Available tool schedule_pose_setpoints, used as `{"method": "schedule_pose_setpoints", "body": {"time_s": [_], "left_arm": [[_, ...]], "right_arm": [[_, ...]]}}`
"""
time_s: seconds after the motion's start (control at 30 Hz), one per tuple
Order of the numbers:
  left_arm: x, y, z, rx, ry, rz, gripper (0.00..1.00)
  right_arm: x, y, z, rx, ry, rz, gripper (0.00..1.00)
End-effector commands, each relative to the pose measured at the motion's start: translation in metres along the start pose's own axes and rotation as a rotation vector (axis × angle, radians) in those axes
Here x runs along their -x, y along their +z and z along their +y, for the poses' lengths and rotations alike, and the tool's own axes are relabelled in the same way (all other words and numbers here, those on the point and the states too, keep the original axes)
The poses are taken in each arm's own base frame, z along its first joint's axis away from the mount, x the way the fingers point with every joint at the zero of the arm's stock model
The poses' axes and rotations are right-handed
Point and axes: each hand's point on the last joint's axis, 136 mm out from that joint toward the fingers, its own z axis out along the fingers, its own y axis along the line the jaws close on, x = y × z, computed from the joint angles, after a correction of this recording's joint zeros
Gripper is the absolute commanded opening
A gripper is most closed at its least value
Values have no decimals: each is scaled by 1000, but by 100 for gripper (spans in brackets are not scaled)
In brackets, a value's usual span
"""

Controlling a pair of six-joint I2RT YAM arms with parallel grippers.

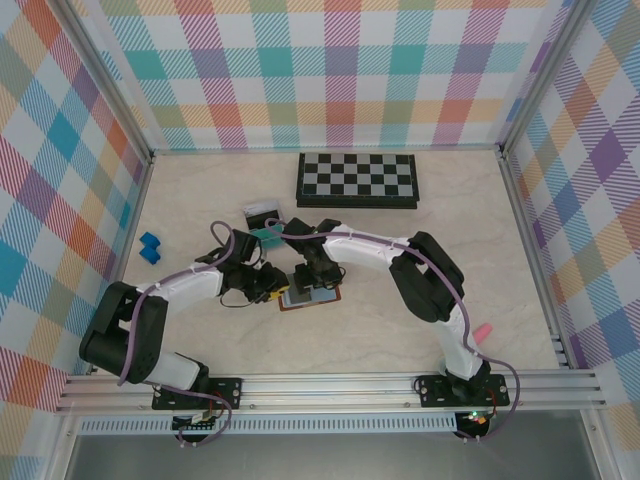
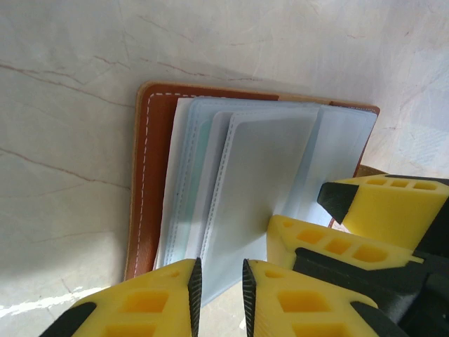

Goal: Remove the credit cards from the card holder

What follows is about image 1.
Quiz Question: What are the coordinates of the aluminium frame post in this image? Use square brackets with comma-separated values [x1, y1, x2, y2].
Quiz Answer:
[498, 0, 596, 159]
[58, 0, 155, 164]

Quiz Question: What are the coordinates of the slotted grey cable duct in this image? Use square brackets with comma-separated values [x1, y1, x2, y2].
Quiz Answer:
[78, 418, 460, 435]

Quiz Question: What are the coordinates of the pink marker pen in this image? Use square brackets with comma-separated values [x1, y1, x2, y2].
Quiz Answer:
[436, 323, 494, 374]

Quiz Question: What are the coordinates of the aluminium mounting rail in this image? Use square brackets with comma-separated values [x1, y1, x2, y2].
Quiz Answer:
[54, 372, 607, 414]

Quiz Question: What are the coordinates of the aluminium side rail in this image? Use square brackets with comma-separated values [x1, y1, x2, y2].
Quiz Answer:
[499, 149, 571, 370]

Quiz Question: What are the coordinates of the teal box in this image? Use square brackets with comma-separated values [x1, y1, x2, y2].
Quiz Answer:
[242, 198, 287, 252]

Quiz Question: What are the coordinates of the small circuit board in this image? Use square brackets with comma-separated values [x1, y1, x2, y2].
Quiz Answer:
[459, 409, 491, 430]
[172, 413, 221, 432]

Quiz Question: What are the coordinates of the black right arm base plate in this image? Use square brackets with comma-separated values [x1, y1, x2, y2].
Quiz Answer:
[413, 372, 512, 409]

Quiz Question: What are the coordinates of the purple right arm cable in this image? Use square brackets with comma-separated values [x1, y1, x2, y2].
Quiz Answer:
[263, 217, 524, 444]

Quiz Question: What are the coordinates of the brown leather card holder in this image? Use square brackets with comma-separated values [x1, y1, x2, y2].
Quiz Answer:
[277, 284, 344, 312]

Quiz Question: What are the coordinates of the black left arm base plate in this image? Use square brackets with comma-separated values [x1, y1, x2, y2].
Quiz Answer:
[151, 377, 245, 412]

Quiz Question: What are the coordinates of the black VIP card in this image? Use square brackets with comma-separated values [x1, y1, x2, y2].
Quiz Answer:
[245, 210, 281, 232]

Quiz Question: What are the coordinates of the folding black chessboard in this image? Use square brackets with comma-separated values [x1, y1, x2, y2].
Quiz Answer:
[294, 152, 419, 210]

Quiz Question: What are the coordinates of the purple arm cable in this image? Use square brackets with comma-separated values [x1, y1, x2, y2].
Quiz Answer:
[263, 217, 524, 444]
[117, 221, 239, 447]

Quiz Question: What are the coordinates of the blue toy block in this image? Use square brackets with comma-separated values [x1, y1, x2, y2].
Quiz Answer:
[138, 231, 162, 265]

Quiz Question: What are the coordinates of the teal card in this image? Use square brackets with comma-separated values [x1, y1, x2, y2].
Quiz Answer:
[249, 227, 285, 251]

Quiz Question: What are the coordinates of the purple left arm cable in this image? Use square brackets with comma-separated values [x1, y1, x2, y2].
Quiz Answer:
[117, 221, 239, 447]

